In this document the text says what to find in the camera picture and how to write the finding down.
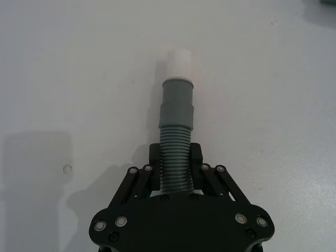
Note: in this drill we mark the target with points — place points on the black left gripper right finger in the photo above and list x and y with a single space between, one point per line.
210 181

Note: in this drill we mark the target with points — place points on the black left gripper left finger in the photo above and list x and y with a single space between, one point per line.
143 181

